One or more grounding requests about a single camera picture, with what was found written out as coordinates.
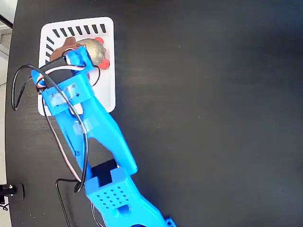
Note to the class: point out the red turtle toy golden shell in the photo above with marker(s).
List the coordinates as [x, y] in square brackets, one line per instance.
[95, 50]

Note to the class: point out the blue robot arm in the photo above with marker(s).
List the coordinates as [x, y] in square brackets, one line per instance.
[101, 132]

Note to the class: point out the white slotted tray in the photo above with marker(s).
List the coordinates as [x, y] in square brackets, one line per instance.
[104, 89]

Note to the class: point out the black slanted bar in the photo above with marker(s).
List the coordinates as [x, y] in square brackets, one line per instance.
[6, 20]

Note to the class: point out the black table clamp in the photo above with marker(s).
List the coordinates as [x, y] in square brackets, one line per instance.
[14, 190]

